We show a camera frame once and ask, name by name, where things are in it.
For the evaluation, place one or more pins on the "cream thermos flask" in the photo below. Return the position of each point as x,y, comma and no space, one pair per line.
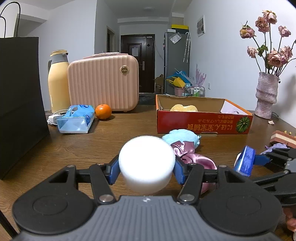
59,88

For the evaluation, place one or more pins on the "grey refrigerator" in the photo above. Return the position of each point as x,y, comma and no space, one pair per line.
174,60

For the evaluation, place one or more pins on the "black paper bag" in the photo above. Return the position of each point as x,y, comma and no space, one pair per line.
20,104

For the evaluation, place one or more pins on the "blue plastic bag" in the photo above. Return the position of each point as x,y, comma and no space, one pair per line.
182,76

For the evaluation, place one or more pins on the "red cardboard box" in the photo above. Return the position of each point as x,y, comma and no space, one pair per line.
196,122

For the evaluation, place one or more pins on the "flat purple fabric pouch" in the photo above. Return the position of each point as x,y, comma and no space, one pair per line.
277,146

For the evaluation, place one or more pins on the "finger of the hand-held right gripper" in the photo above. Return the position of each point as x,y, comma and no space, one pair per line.
277,185
261,160

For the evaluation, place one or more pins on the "dried pink roses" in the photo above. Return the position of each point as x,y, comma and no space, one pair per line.
275,58

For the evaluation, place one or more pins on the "round ceiling lamp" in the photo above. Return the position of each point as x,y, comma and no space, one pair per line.
148,8

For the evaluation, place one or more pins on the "dark wooden door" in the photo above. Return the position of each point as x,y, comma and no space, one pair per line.
136,74

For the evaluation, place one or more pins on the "pink ribbed suitcase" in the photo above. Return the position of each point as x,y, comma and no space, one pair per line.
101,85

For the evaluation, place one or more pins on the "purple ribbed vase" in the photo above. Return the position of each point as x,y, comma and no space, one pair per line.
267,97

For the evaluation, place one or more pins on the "blue tissue pack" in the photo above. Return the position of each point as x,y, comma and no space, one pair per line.
74,122

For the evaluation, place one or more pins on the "purple feather wall decor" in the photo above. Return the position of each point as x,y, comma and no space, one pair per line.
200,77

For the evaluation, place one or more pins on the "brown cardboard carton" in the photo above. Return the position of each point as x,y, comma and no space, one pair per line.
159,84

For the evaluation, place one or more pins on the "yellow white plush toy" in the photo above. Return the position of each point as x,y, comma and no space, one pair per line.
183,108

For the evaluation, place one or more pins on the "orange mandarin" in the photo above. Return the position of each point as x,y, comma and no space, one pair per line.
103,112

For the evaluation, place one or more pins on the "yellow bag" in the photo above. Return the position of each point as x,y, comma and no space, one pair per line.
177,82

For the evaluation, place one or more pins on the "pink satin scrunchie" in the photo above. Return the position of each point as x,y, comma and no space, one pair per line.
198,160

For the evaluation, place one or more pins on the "hanging white umbrella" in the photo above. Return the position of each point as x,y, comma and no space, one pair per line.
186,47

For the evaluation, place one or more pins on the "pink layered sponge block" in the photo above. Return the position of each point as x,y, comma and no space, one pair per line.
283,138

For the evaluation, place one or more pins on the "pink bin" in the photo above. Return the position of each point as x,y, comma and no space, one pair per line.
178,91

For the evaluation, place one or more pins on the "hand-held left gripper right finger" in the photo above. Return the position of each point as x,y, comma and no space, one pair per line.
179,171

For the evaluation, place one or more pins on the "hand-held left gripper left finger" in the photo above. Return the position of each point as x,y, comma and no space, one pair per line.
113,171

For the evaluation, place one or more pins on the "light blue plush toy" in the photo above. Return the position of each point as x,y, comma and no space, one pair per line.
182,136

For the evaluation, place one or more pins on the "yellow box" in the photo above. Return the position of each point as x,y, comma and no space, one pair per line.
179,26

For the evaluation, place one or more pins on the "white foam cylinder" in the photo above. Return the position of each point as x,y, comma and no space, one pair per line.
145,162

